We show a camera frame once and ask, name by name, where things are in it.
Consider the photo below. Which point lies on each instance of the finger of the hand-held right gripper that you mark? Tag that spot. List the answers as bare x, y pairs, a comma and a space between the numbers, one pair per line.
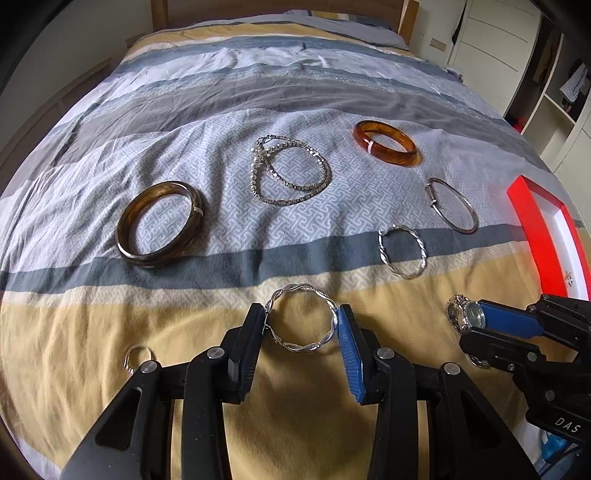
508, 318
503, 348

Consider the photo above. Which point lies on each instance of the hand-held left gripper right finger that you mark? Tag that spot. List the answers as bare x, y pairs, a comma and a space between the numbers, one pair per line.
351, 355

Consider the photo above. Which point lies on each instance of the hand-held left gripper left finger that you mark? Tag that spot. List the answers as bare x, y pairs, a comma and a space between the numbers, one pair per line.
251, 344

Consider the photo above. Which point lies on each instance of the silver wristwatch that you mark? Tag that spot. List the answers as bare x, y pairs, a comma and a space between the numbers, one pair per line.
461, 311

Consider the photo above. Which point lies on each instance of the red jewelry box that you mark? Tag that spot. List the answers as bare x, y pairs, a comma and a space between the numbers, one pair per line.
531, 221

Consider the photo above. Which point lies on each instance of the amber bangle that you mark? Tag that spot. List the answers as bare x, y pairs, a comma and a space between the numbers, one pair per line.
392, 154

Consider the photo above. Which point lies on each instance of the small silver earring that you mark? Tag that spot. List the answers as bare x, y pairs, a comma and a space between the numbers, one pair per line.
569, 278

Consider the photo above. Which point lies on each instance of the thin silver bangle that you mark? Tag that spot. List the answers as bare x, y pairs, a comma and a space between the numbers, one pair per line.
461, 203

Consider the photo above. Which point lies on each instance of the dark brown bangle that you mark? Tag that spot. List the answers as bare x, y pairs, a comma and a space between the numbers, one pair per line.
152, 256

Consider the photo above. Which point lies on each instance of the white shelf unit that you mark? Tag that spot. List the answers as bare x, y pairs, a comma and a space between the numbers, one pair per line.
563, 124

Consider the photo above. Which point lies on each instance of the hanging clothes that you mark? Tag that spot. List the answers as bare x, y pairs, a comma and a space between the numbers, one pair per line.
573, 83

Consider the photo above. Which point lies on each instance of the striped duvet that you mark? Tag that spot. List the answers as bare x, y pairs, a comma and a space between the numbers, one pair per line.
323, 92

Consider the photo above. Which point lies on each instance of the white wardrobe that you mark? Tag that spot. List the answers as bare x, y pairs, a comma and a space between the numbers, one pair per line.
494, 41

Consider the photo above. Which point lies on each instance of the grey pillow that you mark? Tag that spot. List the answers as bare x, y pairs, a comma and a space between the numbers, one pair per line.
355, 27

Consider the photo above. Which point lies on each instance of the wooden headboard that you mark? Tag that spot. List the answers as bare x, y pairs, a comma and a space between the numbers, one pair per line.
231, 9

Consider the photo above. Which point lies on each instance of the wall switch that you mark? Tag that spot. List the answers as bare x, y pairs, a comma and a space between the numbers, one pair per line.
437, 45

